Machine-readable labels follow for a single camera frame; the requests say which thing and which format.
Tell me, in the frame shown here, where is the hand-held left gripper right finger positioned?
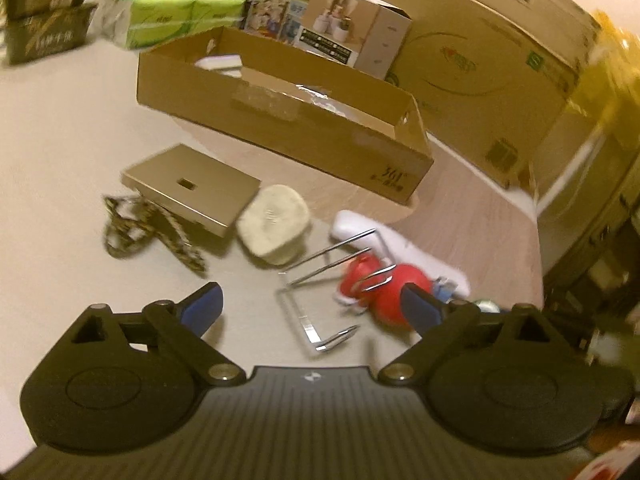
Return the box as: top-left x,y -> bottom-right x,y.
377,282 -> 573,386

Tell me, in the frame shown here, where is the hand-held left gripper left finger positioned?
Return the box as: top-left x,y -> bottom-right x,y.
70,281 -> 247,386

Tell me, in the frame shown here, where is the red round toy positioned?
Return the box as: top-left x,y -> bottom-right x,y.
337,252 -> 433,326

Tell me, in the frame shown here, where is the white remote control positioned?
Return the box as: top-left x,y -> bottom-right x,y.
331,210 -> 473,301

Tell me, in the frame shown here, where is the chrome wire rack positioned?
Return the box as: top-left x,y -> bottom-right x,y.
276,227 -> 401,356

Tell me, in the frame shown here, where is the brown patterned braided cord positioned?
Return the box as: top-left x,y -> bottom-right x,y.
101,194 -> 208,276

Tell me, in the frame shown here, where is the cream round container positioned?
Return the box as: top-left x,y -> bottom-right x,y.
236,184 -> 312,267

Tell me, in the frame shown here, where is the gold square wall panel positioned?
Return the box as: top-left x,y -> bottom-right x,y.
120,143 -> 262,238

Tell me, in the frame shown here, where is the brown cardboard box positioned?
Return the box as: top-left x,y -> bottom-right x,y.
136,26 -> 435,206

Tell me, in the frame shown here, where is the small blue toy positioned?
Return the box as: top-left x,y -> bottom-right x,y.
434,276 -> 458,306

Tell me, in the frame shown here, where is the white grey plug adapter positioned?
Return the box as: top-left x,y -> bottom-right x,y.
195,54 -> 244,78

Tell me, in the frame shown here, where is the large brown cardboard carton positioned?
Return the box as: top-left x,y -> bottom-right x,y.
377,0 -> 603,191

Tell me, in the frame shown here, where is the green tissue multipack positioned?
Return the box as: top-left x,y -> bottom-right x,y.
102,0 -> 248,51

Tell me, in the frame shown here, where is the white product box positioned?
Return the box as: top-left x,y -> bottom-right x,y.
295,0 -> 413,81

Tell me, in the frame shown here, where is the yellow plastic bag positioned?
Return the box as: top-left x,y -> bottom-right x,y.
570,7 -> 640,128

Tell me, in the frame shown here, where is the blue milk carton box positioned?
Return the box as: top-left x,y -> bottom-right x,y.
245,0 -> 373,43

